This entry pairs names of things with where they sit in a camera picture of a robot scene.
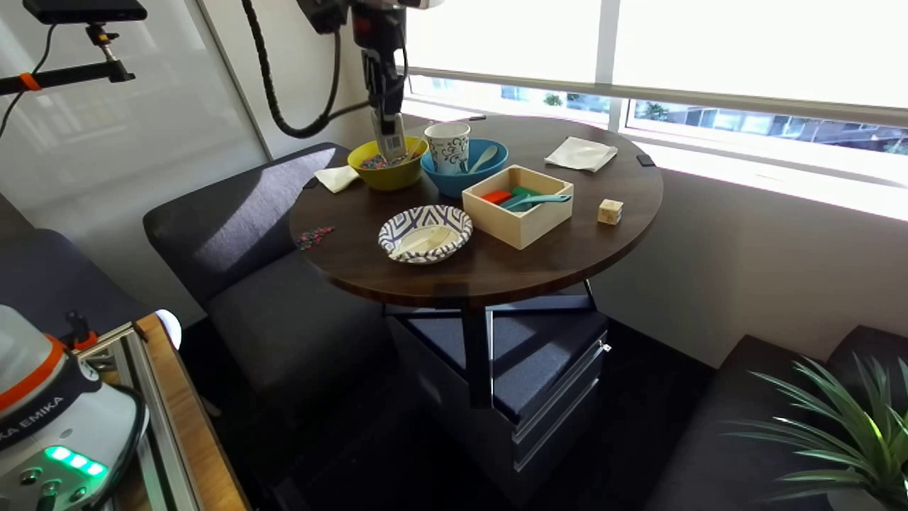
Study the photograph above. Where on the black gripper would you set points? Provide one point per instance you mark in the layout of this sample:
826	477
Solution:
378	36

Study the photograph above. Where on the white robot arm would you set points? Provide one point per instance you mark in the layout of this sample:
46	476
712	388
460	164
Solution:
67	433

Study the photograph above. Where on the yellow bowl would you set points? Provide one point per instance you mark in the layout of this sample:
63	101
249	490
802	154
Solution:
385	178

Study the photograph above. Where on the blue bowl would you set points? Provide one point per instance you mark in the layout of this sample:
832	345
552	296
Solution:
487	156

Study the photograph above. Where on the white patterned paper cup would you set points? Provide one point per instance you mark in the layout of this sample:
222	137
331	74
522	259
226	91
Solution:
449	145

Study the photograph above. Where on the white paper napkin front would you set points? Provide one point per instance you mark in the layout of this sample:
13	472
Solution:
337	178

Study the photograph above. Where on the light wooden box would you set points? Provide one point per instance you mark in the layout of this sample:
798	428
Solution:
518	229

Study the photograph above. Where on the teal plastic spoon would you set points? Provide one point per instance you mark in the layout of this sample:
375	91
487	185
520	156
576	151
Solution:
531	199

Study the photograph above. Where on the white folded napkin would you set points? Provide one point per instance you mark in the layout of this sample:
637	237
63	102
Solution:
583	154

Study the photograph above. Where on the round dark wooden table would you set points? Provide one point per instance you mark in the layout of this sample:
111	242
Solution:
487	271

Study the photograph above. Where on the small wooden cube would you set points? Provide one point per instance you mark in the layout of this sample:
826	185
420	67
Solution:
610	212

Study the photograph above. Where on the dark grey bench seat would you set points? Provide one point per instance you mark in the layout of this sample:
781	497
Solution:
295	338

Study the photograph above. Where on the grey drawer cabinet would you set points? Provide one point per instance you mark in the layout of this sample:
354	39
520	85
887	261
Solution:
546	382

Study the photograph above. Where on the green potted plant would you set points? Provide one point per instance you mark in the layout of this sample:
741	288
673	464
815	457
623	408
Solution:
856	436

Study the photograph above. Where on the black camera on stand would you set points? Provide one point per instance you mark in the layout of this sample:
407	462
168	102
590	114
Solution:
63	40

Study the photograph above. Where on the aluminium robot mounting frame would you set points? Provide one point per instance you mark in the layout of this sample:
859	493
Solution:
180	462

